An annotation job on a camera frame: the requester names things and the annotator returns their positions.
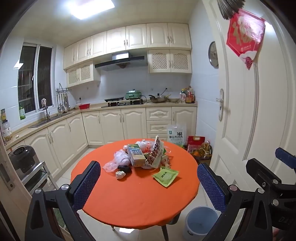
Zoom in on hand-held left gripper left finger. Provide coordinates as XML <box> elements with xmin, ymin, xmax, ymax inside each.
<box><xmin>25</xmin><ymin>160</ymin><xmax>101</xmax><ymax>241</ymax></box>

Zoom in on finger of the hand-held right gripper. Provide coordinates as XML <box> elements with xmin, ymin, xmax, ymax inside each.
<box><xmin>275</xmin><ymin>148</ymin><xmax>296</xmax><ymax>169</ymax></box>
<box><xmin>245</xmin><ymin>158</ymin><xmax>296</xmax><ymax>189</ymax></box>

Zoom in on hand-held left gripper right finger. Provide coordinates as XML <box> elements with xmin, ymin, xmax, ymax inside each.
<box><xmin>197</xmin><ymin>163</ymin><xmax>275</xmax><ymax>241</ymax></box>

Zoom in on small crinkled clear plastic bag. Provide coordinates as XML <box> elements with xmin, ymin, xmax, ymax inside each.
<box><xmin>103</xmin><ymin>149</ymin><xmax>131</xmax><ymax>172</ymax></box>

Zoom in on light blue plastic bin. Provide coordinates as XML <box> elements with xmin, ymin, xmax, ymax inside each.
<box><xmin>184</xmin><ymin>206</ymin><xmax>220</xmax><ymax>241</ymax></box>

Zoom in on black snack packet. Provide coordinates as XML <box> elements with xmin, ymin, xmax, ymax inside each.
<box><xmin>117</xmin><ymin>164</ymin><xmax>132</xmax><ymax>174</ymax></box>

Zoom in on green snack packet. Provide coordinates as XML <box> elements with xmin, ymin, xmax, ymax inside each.
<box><xmin>152</xmin><ymin>166</ymin><xmax>179</xmax><ymax>188</ymax></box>

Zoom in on green and white wrapper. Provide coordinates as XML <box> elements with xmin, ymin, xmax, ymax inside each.
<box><xmin>161</xmin><ymin>148</ymin><xmax>174</xmax><ymax>171</ymax></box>

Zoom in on green and white drink carton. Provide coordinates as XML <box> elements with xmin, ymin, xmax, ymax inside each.
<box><xmin>127</xmin><ymin>144</ymin><xmax>147</xmax><ymax>167</ymax></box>

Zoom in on orange and white snack bag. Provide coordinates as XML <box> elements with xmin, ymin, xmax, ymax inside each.
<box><xmin>145</xmin><ymin>135</ymin><xmax>165</xmax><ymax>169</ymax></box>

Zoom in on clear plastic bag white contents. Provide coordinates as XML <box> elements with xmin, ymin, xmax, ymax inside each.
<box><xmin>135</xmin><ymin>139</ymin><xmax>155</xmax><ymax>153</ymax></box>

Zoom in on yellow cooking oil bottle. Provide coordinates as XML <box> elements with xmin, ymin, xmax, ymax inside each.
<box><xmin>200</xmin><ymin>142</ymin><xmax>211</xmax><ymax>155</ymax></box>

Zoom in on round table with orange cloth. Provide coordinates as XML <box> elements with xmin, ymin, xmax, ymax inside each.
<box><xmin>70</xmin><ymin>138</ymin><xmax>200</xmax><ymax>241</ymax></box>

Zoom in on red gift box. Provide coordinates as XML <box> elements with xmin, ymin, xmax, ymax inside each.
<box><xmin>187</xmin><ymin>136</ymin><xmax>206</xmax><ymax>151</ymax></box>

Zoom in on metal step stool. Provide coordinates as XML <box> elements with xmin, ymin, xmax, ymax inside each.
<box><xmin>22</xmin><ymin>161</ymin><xmax>59</xmax><ymax>193</ymax></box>

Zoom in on cream base cabinets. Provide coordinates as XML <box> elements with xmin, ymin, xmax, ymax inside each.
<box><xmin>6</xmin><ymin>102</ymin><xmax>198</xmax><ymax>183</ymax></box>

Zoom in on clear rice bag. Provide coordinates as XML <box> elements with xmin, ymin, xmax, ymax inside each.
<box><xmin>166</xmin><ymin>124</ymin><xmax>187</xmax><ymax>146</ymax></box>

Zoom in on white panel door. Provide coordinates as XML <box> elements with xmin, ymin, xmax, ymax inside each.
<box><xmin>209</xmin><ymin>0</ymin><xmax>296</xmax><ymax>197</ymax></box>

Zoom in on black countertop cooker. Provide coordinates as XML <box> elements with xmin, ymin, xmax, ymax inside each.
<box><xmin>8</xmin><ymin>145</ymin><xmax>37</xmax><ymax>178</ymax></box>

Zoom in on steel kitchen sink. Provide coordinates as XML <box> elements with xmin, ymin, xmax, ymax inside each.
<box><xmin>28</xmin><ymin>117</ymin><xmax>58</xmax><ymax>129</ymax></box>

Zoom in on cream door with latch plate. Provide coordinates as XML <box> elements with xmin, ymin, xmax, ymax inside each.
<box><xmin>0</xmin><ymin>137</ymin><xmax>31</xmax><ymax>241</ymax></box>

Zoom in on metal sink faucet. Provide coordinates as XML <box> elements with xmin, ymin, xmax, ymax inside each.
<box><xmin>39</xmin><ymin>98</ymin><xmax>51</xmax><ymax>122</ymax></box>

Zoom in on black gas stove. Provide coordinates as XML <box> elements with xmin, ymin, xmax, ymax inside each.
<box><xmin>101</xmin><ymin>97</ymin><xmax>145</xmax><ymax>108</ymax></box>

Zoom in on cluster of condiment bottles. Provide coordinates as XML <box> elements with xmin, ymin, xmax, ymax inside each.
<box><xmin>180</xmin><ymin>86</ymin><xmax>196</xmax><ymax>104</ymax></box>

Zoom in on glass jar with label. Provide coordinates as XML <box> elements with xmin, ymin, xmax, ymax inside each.
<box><xmin>1</xmin><ymin>109</ymin><xmax>12</xmax><ymax>142</ymax></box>

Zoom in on green electric cooker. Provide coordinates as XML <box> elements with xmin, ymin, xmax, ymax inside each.
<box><xmin>125</xmin><ymin>89</ymin><xmax>142</xmax><ymax>100</ymax></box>

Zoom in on small cream lattice cabinet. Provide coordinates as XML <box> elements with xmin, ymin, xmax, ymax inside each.
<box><xmin>67</xmin><ymin>61</ymin><xmax>101</xmax><ymax>87</ymax></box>

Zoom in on kitchen window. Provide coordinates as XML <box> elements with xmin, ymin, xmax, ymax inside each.
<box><xmin>17</xmin><ymin>42</ymin><xmax>53</xmax><ymax>114</ymax></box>

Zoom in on hanging steel pot lid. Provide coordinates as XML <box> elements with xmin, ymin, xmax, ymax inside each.
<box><xmin>208</xmin><ymin>41</ymin><xmax>219</xmax><ymax>69</ymax></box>

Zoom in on black range hood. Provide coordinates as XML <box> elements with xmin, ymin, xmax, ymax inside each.
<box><xmin>95</xmin><ymin>51</ymin><xmax>148</xmax><ymax>71</ymax></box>

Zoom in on red paper door decoration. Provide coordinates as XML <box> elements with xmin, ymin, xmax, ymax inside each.
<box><xmin>226</xmin><ymin>9</ymin><xmax>266</xmax><ymax>70</ymax></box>

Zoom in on wide cream lattice cabinet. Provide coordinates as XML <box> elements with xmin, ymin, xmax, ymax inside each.
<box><xmin>147</xmin><ymin>49</ymin><xmax>192</xmax><ymax>74</ymax></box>

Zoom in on cream upper cabinet row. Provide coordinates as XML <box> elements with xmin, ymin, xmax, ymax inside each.
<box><xmin>63</xmin><ymin>23</ymin><xmax>192</xmax><ymax>70</ymax></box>

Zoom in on hanging grey brush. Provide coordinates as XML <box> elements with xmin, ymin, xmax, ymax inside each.
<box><xmin>217</xmin><ymin>0</ymin><xmax>245</xmax><ymax>20</ymax></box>

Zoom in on ceiling light panel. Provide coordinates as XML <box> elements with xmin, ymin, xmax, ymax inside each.
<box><xmin>70</xmin><ymin>0</ymin><xmax>116</xmax><ymax>20</ymax></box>

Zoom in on metal door handle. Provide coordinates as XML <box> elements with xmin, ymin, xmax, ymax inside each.
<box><xmin>216</xmin><ymin>88</ymin><xmax>225</xmax><ymax>122</ymax></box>

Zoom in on wall utensil rack with ladles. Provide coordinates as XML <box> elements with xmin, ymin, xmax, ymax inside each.
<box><xmin>55</xmin><ymin>83</ymin><xmax>73</xmax><ymax>114</ymax></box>

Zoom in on steel wok with handle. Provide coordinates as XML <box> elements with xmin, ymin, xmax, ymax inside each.
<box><xmin>148</xmin><ymin>93</ymin><xmax>168</xmax><ymax>103</ymax></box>

